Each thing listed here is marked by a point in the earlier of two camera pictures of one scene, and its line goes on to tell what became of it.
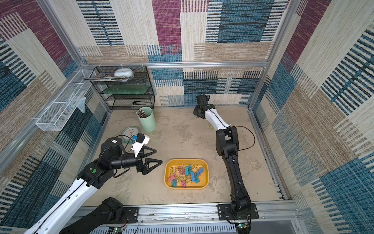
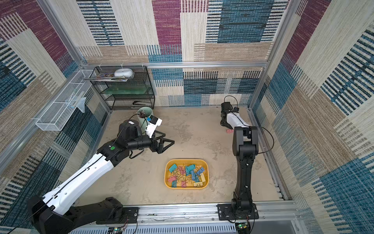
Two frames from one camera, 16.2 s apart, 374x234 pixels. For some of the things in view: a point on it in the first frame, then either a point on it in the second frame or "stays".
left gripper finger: [146, 168] to [164, 148]
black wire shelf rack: [125, 87] stays
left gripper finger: [141, 154] to [162, 134]
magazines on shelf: [110, 77] stays
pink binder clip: [172, 178] stays
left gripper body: [139, 165] to [153, 146]
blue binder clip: [200, 171] stays
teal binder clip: [174, 183] stays
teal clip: [196, 178] stays
